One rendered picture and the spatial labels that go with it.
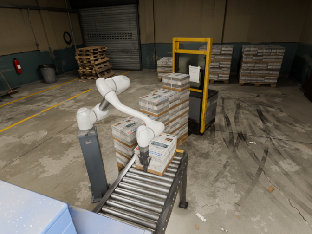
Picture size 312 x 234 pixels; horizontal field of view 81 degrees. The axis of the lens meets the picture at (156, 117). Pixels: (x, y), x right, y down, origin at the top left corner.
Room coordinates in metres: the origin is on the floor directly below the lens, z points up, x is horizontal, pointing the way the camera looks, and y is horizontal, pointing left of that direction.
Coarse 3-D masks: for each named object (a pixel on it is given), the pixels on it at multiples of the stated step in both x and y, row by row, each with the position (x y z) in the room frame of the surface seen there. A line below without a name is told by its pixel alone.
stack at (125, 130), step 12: (132, 120) 2.40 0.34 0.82; (156, 120) 2.43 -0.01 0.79; (168, 120) 2.64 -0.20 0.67; (120, 132) 2.13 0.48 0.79; (132, 132) 2.07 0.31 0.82; (168, 132) 2.64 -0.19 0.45; (120, 144) 2.16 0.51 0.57; (120, 156) 2.20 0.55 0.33; (132, 156) 2.04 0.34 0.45; (120, 168) 2.28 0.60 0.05
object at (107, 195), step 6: (132, 162) 1.49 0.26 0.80; (126, 168) 1.41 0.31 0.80; (120, 174) 1.33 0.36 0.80; (120, 180) 1.26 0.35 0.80; (114, 186) 1.19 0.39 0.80; (108, 192) 1.12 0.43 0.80; (114, 192) 1.15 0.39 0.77; (102, 198) 1.07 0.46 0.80; (108, 198) 1.07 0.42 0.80; (102, 204) 1.01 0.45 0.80; (96, 210) 0.96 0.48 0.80
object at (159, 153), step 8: (152, 144) 1.47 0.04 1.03; (136, 152) 1.39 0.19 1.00; (152, 152) 1.34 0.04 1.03; (160, 152) 1.34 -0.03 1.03; (168, 152) 1.40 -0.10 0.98; (136, 160) 1.40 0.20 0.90; (152, 160) 1.33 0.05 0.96; (160, 160) 1.29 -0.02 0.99; (152, 168) 1.33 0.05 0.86; (160, 168) 1.29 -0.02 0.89
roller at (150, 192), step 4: (120, 184) 1.21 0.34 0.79; (124, 184) 1.21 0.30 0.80; (128, 184) 1.20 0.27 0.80; (124, 188) 1.19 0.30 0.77; (128, 188) 1.17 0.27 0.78; (132, 188) 1.16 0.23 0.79; (136, 188) 1.16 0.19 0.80; (140, 188) 1.15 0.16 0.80; (144, 188) 1.15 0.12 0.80; (140, 192) 1.13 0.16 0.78; (144, 192) 1.12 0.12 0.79; (148, 192) 1.11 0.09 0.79; (152, 192) 1.11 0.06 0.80; (156, 192) 1.10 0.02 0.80; (160, 192) 1.11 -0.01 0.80; (152, 196) 1.09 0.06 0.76; (156, 196) 1.08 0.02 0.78; (160, 196) 1.07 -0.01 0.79; (164, 196) 1.06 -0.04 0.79
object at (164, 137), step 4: (160, 136) 1.60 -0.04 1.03; (164, 136) 1.60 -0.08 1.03; (168, 136) 1.60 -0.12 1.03; (172, 136) 1.59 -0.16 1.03; (176, 136) 1.61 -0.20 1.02; (160, 140) 1.54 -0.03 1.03; (164, 140) 1.53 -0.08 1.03; (168, 140) 1.53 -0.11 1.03; (172, 140) 1.53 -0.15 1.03; (176, 140) 1.60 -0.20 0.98; (172, 144) 1.50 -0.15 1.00; (172, 148) 1.51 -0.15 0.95; (172, 152) 1.52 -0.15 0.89
